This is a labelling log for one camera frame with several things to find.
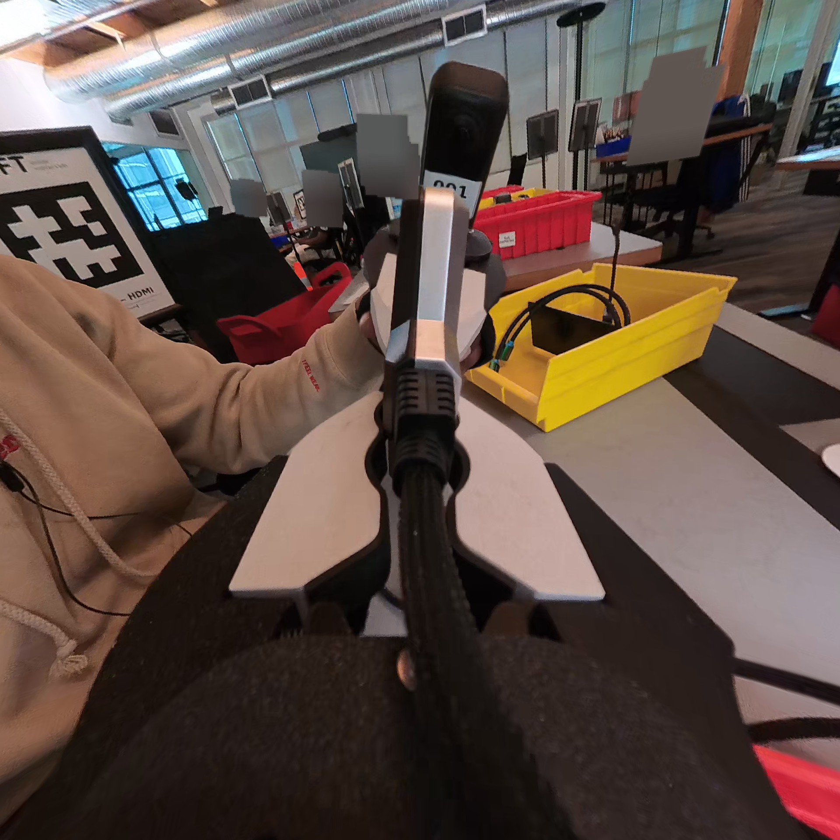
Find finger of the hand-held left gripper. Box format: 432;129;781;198
369;251;399;360
451;268;496;370

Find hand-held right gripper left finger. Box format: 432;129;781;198
228;391;395;601

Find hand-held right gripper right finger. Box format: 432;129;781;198
446;394;606;603

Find black plug braided hdmi cable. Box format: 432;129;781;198
384;364;546;840

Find yellow plastic bin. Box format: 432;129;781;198
465;262;739;434

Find red plastic bin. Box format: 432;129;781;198
753;743;840;840

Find person's left hand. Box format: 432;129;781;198
357;307;388;358

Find marker sign on stand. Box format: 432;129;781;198
567;98;603;191
527;110;560;191

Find yellow tray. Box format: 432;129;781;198
478;187;559;211

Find black bin divider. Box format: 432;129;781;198
530;307;624;357

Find black floor lamp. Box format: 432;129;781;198
556;2;608;191

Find person in beige hoodie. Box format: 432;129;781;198
0;252;290;821

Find blue striped jacket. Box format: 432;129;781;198
712;95;756;214

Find wooden top desk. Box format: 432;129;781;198
592;123;774;260

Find wooden pillar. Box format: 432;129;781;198
718;0;765;99

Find black framed marker sign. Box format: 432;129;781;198
0;126;177;319

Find red basket with handle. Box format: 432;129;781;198
217;261;353;366

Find silver air duct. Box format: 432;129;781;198
42;0;592;122

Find black wired earphones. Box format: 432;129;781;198
0;459;194;619

